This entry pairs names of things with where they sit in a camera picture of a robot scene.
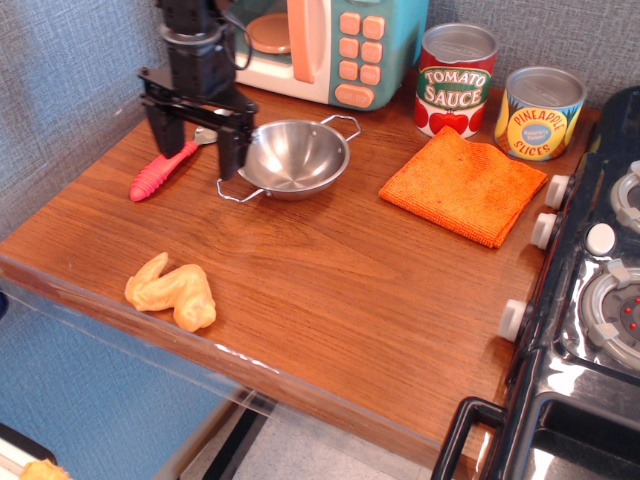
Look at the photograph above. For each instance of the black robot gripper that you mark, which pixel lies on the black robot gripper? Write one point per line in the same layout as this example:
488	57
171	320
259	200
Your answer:
200	84

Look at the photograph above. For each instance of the small stainless steel pot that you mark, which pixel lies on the small stainless steel pot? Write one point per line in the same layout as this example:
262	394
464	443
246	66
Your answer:
292	160

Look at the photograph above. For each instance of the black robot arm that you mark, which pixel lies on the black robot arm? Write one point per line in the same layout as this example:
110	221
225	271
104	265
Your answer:
195	17

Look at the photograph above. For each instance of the white stove knob middle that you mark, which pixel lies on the white stove knob middle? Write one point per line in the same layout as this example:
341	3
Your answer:
542	230

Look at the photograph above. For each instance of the white stove knob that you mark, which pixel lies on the white stove knob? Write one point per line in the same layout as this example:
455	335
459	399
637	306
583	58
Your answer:
556	191
511	319
542	230

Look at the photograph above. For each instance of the white stove knob top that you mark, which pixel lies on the white stove knob top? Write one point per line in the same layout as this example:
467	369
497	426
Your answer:
556	191

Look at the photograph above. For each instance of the white stove knob bottom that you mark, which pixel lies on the white stove knob bottom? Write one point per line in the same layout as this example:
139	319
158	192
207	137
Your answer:
511	319

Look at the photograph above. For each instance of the black toy stove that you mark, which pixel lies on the black toy stove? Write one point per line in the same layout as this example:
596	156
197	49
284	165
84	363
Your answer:
572	406

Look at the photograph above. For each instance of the plastic toy chicken wing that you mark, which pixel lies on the plastic toy chicken wing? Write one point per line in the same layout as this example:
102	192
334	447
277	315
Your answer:
185	290

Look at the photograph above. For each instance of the teal toy microwave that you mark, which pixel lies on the teal toy microwave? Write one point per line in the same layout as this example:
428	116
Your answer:
349	54

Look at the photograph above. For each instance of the tomato sauce can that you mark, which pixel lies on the tomato sauce can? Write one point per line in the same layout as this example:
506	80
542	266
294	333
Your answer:
455	72

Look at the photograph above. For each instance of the folded orange cloth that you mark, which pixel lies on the folded orange cloth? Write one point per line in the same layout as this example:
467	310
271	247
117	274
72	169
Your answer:
469	188

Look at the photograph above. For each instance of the pineapple slices can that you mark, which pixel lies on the pineapple slices can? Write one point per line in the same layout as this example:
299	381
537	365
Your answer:
539	111

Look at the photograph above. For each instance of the orange object bottom left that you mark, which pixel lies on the orange object bottom left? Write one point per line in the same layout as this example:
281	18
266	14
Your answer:
43	470

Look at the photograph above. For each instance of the pink handled metal spoon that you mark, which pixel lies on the pink handled metal spoon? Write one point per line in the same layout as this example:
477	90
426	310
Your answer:
154	174

